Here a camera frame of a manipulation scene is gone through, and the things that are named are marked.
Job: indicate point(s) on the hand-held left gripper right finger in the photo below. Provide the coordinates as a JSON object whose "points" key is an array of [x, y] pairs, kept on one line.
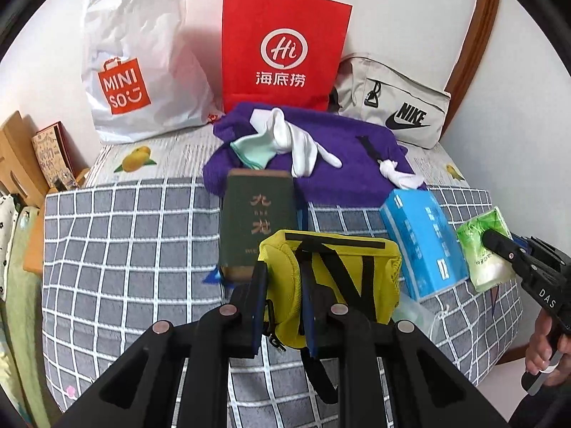
{"points": [[310, 312]]}

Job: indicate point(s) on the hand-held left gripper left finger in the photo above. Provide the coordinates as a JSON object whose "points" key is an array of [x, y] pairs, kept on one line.
{"points": [[262, 303]]}

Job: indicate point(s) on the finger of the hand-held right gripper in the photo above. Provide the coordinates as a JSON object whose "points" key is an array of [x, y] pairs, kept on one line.
{"points": [[542, 249], [502, 246]]}

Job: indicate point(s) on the light green tissue packet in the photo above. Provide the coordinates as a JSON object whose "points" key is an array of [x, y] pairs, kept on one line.
{"points": [[488, 272]]}

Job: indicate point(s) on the mint green cloth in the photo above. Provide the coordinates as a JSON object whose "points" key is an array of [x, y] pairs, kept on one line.
{"points": [[254, 151]]}

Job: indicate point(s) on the person's right hand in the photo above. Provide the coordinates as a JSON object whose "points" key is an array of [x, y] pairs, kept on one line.
{"points": [[537, 347]]}

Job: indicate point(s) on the blue paper sheet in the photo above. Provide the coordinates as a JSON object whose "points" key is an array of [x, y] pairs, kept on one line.
{"points": [[213, 274]]}

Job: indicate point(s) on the blue tissue pack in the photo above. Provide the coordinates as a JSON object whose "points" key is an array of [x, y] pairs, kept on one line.
{"points": [[424, 240]]}

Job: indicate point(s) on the dark green box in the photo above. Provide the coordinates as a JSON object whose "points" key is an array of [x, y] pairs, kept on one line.
{"points": [[254, 214]]}

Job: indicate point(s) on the grey checked blanket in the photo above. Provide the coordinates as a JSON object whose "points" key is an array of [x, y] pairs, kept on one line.
{"points": [[134, 254]]}

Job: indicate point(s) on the grey sling bag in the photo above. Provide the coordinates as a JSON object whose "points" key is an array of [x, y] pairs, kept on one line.
{"points": [[401, 84]]}

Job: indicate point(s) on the purple towel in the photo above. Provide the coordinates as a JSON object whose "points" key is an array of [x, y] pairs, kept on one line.
{"points": [[339, 120]]}

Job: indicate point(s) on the light green cloth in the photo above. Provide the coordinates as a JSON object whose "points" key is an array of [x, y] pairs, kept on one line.
{"points": [[22, 321]]}

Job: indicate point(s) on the patterned flat box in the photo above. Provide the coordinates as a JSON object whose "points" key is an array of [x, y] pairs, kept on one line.
{"points": [[51, 151]]}

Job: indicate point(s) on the white floral cloth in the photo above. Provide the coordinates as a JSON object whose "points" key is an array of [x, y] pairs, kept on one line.
{"points": [[6, 240]]}

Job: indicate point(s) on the red paper bag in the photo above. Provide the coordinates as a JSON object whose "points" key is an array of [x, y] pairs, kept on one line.
{"points": [[285, 18]]}

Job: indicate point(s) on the white plastic shopping bag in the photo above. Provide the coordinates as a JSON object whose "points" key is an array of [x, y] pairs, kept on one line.
{"points": [[134, 31]]}

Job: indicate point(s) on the brown wooden frame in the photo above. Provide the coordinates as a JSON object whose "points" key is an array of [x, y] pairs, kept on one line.
{"points": [[481, 31]]}

